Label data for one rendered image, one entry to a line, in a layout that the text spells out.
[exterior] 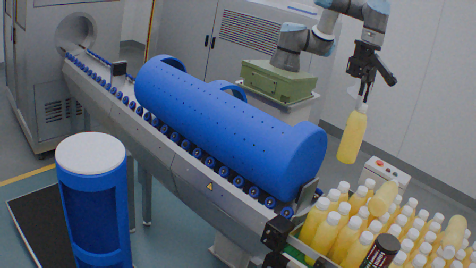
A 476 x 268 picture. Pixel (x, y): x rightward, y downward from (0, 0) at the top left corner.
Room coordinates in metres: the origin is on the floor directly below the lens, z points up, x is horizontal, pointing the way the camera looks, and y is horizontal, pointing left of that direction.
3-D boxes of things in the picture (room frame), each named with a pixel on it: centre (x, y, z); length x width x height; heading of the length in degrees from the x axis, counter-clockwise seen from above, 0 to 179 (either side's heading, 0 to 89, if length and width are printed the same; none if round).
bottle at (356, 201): (0.93, -0.45, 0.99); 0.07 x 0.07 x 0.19
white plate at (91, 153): (0.93, 0.51, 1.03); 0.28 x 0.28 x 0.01
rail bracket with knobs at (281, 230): (0.81, -0.18, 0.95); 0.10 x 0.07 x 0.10; 141
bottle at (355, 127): (0.97, -0.36, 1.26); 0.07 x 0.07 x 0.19
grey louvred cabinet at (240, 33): (3.50, 0.28, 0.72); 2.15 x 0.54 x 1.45; 55
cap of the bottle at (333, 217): (0.76, -0.32, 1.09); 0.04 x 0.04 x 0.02
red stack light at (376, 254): (0.48, -0.35, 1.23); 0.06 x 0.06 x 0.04
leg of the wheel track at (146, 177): (1.71, 0.50, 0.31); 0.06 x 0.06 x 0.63; 51
